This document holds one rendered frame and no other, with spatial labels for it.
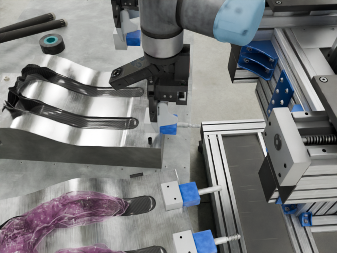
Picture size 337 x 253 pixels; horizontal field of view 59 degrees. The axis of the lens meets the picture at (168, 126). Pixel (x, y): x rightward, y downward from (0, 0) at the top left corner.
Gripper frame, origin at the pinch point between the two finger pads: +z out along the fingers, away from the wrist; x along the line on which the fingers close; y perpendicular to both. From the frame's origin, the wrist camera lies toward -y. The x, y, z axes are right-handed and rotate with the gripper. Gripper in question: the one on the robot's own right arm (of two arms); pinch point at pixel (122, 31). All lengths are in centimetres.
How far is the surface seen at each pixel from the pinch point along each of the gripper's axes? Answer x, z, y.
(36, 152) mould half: -36.1, 10.8, -16.4
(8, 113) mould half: -31.8, 1.6, -21.2
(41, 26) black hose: 16.2, 10.3, -33.0
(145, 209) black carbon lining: -49, 10, 12
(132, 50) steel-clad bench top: 11.0, 15.0, -0.2
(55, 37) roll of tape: 11.8, 11.5, -27.0
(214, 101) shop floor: 66, 95, 40
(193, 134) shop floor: 37, 95, 26
